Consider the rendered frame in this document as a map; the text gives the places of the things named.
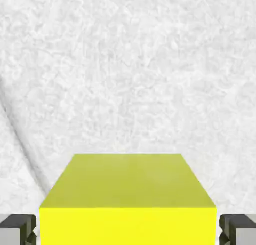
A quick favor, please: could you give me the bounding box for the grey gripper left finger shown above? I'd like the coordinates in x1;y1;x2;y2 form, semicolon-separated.
0;214;38;245

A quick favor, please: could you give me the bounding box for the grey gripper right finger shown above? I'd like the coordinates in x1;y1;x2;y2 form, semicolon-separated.
219;214;256;245

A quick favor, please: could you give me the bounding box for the large yellow box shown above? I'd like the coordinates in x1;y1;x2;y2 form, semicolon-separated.
39;153;218;245

